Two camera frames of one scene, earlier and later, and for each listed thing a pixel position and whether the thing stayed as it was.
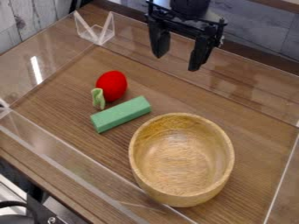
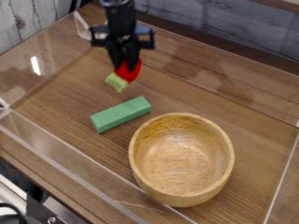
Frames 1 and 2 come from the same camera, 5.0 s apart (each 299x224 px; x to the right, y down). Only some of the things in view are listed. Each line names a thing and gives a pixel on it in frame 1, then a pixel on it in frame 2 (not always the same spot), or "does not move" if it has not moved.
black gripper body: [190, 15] → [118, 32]
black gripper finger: [159, 38] → [119, 50]
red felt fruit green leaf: [111, 87] → [122, 77]
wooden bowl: [182, 157] does not move
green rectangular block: [110, 117] does not move
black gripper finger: [206, 44] → [128, 53]
